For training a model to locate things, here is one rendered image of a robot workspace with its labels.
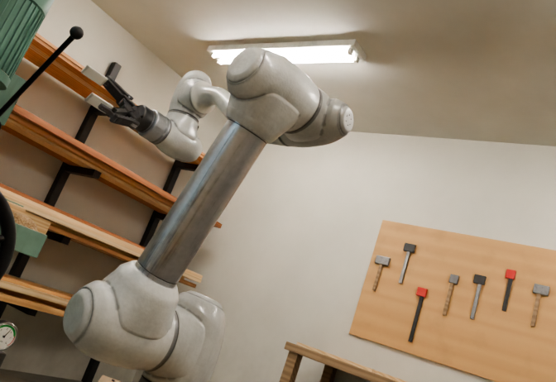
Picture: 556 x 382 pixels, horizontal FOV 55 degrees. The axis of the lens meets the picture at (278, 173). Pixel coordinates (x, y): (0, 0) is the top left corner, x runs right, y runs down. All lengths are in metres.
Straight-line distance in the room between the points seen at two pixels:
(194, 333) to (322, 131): 0.54
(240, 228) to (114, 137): 1.38
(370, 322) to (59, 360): 2.43
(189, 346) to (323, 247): 3.23
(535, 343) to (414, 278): 0.87
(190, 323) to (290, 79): 0.59
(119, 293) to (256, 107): 0.47
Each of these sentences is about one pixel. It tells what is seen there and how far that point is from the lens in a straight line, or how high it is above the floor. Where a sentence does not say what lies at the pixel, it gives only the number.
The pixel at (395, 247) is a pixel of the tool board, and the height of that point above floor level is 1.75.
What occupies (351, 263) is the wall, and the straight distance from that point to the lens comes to 4.29.
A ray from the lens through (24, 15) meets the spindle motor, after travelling 1.52.
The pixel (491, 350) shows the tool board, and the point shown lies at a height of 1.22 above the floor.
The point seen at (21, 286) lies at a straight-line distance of 3.81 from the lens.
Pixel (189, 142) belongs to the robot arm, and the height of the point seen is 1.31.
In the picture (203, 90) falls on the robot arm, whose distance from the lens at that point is 1.67.
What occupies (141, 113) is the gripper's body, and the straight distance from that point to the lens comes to 1.60.
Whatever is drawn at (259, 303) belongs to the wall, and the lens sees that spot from 4.61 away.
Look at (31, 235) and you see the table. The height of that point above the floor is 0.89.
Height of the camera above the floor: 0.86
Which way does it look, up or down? 16 degrees up
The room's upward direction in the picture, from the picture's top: 20 degrees clockwise
